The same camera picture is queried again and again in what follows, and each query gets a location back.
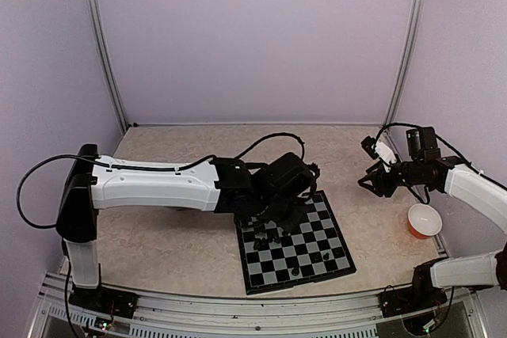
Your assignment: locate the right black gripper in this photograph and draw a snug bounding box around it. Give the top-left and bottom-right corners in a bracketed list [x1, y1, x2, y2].
[359, 159, 425, 197]

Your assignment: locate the black grey chess board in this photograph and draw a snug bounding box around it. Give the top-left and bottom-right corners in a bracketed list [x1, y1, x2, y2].
[234, 190, 356, 295]

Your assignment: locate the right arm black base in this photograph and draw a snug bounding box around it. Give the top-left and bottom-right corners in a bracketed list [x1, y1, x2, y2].
[378, 259, 448, 317]

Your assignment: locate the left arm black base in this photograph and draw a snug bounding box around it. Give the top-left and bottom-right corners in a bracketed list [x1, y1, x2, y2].
[69, 286, 138, 319]

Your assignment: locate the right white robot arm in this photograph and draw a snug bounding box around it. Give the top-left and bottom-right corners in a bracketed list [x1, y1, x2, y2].
[357, 123, 506, 310]

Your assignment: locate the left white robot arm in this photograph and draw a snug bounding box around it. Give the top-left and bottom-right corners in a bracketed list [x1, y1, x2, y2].
[56, 144, 320, 310]

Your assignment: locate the orange white bowl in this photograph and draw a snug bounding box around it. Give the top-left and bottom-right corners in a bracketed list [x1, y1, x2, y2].
[407, 203, 443, 239]

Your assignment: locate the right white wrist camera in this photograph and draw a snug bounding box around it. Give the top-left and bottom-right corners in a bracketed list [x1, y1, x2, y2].
[361, 136, 398, 167]

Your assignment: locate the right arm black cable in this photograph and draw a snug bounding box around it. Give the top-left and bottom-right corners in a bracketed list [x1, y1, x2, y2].
[375, 122, 482, 204]

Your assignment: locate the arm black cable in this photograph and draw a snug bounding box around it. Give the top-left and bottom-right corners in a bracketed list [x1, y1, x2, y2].
[15, 131, 307, 230]
[375, 122, 482, 204]

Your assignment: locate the front aluminium rail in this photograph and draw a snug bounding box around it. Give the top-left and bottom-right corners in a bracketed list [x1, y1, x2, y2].
[27, 272, 488, 338]

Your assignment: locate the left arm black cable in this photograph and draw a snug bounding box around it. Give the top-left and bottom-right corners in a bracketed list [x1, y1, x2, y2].
[15, 131, 307, 230]

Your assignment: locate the right aluminium frame post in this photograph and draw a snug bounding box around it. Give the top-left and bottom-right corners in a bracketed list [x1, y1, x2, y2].
[383, 0, 425, 125]

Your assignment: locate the aluminium frame post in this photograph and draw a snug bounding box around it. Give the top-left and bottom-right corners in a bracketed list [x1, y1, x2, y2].
[383, 0, 425, 125]
[86, 0, 129, 134]

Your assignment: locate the left aluminium frame post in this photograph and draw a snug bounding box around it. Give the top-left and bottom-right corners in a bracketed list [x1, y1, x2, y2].
[86, 0, 129, 134]

